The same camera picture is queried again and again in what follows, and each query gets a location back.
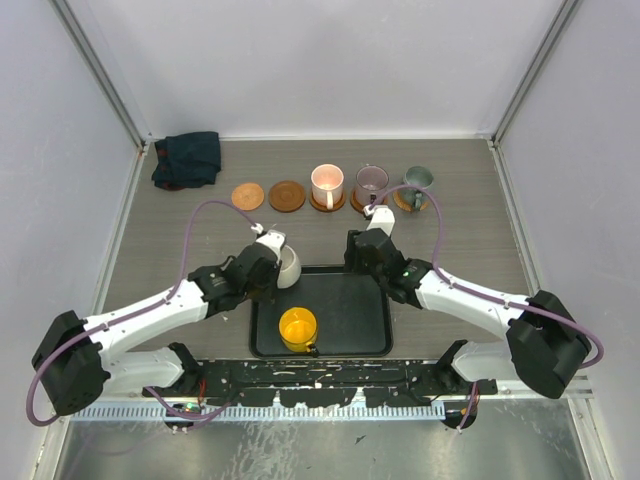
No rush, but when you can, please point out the grey ceramic mug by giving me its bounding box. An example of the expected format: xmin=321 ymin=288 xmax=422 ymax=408
xmin=400 ymin=166 xmax=434 ymax=212

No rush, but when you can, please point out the brown wooden coaster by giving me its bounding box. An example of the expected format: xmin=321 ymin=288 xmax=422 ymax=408
xmin=350 ymin=190 xmax=388 ymax=214
xmin=268 ymin=180 xmax=306 ymax=213
xmin=309 ymin=192 xmax=346 ymax=213

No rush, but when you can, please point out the yellow mug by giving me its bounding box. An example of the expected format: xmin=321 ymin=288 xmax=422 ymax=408
xmin=278 ymin=307 xmax=319 ymax=357

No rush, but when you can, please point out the pink ceramic mug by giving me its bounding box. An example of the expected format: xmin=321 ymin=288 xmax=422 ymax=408
xmin=310 ymin=164 xmax=344 ymax=209

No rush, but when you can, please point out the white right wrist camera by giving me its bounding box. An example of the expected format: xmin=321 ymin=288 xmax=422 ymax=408
xmin=363 ymin=204 xmax=395 ymax=236

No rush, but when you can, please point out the dark blue folded cloth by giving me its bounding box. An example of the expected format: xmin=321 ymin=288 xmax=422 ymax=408
xmin=151 ymin=131 xmax=222 ymax=191

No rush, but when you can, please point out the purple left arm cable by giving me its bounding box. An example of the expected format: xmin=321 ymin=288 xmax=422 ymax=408
xmin=25 ymin=200 xmax=261 ymax=434

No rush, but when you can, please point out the black plastic tray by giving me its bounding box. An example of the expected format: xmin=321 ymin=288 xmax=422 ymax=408
xmin=249 ymin=265 xmax=393 ymax=359

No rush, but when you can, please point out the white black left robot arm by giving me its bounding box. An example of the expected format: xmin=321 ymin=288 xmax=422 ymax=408
xmin=32 ymin=231 xmax=285 ymax=416

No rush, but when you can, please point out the purple glass cup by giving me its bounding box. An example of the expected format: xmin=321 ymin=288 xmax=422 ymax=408
xmin=355 ymin=165 xmax=389 ymax=206

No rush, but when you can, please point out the white ceramic mug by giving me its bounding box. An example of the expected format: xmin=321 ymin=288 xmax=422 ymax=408
xmin=277 ymin=245 xmax=302 ymax=290

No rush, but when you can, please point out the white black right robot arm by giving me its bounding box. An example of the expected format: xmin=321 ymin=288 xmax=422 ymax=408
xmin=344 ymin=228 xmax=592 ymax=399

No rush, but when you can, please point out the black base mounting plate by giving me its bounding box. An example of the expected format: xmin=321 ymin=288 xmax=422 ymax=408
xmin=155 ymin=360 xmax=472 ymax=408

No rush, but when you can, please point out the white slotted cable duct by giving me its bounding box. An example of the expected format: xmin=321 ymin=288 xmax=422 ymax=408
xmin=71 ymin=399 xmax=446 ymax=422

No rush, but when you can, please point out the woven rattan coaster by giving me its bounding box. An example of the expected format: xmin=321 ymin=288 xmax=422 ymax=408
xmin=231 ymin=182 xmax=265 ymax=211
xmin=393 ymin=186 xmax=429 ymax=213

